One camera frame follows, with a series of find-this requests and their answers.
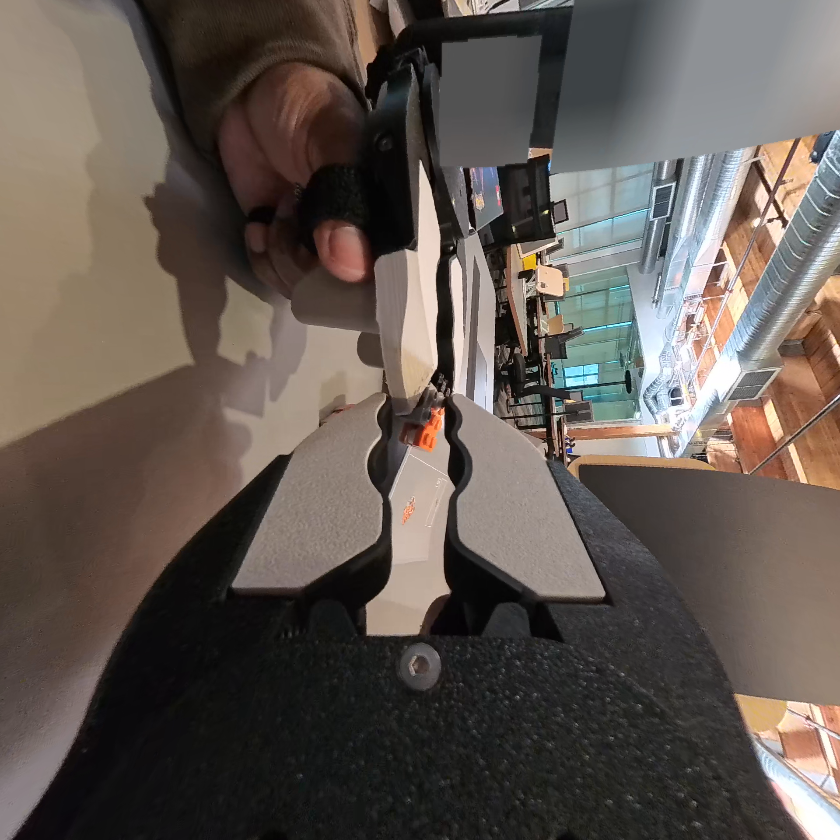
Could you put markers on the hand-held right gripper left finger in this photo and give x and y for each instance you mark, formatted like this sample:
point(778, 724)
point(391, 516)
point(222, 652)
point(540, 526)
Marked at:
point(315, 518)

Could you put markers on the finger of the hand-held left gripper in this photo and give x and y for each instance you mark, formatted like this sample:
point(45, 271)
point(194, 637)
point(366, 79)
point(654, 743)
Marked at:
point(448, 315)
point(410, 308)

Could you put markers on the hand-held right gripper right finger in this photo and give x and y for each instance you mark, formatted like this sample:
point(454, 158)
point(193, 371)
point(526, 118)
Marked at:
point(525, 518)

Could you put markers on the orange grey black brick cluster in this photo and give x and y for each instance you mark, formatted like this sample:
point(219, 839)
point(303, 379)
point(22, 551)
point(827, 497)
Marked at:
point(426, 436)

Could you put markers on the person's left forearm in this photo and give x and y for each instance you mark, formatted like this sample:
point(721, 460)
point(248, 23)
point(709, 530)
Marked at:
point(249, 39)

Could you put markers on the grey desk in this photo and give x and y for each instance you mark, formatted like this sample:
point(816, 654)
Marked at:
point(79, 262)

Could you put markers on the person's left hand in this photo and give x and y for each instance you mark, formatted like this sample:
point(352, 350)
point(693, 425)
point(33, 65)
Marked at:
point(282, 131)

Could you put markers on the black office chair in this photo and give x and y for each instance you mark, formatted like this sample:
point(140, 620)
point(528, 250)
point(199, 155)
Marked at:
point(522, 371)

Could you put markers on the silver ventilation duct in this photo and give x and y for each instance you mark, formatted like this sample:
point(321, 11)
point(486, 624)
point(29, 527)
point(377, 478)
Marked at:
point(787, 262)

